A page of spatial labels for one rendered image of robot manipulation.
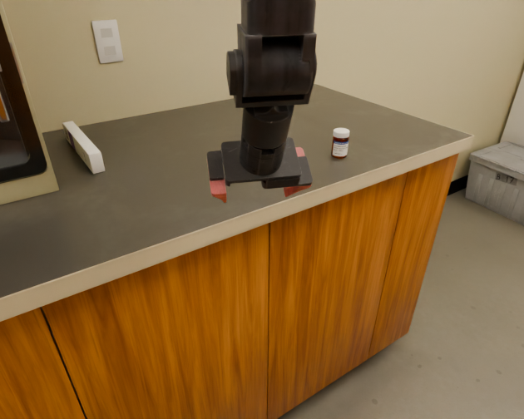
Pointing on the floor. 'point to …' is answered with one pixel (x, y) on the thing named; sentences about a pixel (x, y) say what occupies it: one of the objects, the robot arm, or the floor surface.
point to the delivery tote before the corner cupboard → (507, 182)
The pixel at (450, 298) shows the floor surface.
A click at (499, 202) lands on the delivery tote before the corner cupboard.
